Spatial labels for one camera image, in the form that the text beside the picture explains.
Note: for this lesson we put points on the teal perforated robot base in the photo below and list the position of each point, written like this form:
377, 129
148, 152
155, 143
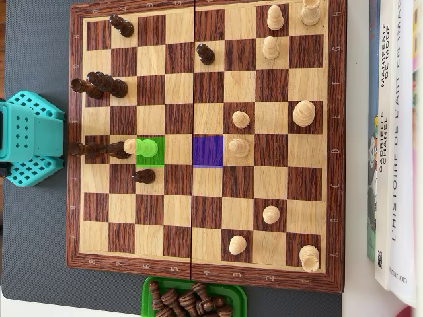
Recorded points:
23, 175

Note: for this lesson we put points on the dark wooden chess piece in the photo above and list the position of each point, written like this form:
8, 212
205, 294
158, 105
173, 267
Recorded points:
187, 302
153, 294
200, 292

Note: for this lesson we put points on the light pawn centre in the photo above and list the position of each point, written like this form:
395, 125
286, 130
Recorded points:
238, 147

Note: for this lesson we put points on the light wooden pawn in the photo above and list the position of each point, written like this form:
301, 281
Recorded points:
275, 18
271, 214
240, 119
237, 245
271, 48

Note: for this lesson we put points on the dark wooden pawn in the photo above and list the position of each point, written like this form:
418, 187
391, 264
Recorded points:
124, 26
213, 303
205, 54
224, 310
145, 176

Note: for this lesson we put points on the wooden chessboard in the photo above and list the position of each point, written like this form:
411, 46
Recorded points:
148, 211

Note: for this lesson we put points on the light wooden king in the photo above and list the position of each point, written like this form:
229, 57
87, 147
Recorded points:
304, 113

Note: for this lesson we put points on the dark wooden king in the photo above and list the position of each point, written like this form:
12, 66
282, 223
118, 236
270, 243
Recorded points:
86, 149

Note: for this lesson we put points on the green plastic tray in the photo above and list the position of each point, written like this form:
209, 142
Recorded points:
238, 294

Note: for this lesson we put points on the light wooden rook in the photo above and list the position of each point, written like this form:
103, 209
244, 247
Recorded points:
309, 258
310, 13

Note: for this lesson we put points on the dark wooden rook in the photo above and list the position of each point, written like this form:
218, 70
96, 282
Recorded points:
86, 88

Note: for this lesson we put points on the white Gabrielle Chanel book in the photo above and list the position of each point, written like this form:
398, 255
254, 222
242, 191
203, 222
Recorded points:
383, 198

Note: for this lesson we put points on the illustrated blue green book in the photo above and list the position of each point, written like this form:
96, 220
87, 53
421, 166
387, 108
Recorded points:
372, 82

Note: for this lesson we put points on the dark grey mat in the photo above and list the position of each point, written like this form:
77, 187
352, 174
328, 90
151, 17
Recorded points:
33, 231

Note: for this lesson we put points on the white book coloured marks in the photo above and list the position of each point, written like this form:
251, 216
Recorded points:
419, 132

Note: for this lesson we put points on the red object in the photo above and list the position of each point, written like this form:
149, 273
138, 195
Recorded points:
408, 312

